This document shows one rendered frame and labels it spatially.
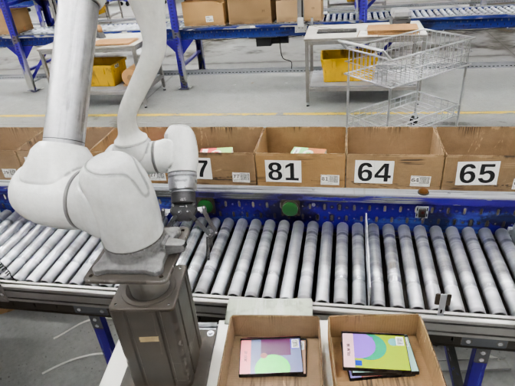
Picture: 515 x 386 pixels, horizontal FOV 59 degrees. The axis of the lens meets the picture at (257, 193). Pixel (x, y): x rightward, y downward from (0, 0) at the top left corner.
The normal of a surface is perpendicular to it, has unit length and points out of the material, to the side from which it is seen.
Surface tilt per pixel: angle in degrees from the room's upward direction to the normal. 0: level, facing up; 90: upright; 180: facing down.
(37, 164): 53
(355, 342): 0
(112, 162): 4
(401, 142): 89
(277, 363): 0
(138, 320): 90
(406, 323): 89
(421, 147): 90
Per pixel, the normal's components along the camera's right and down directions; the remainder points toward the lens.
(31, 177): -0.36, -0.13
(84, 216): -0.37, 0.48
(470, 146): -0.17, 0.51
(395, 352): -0.07, -0.86
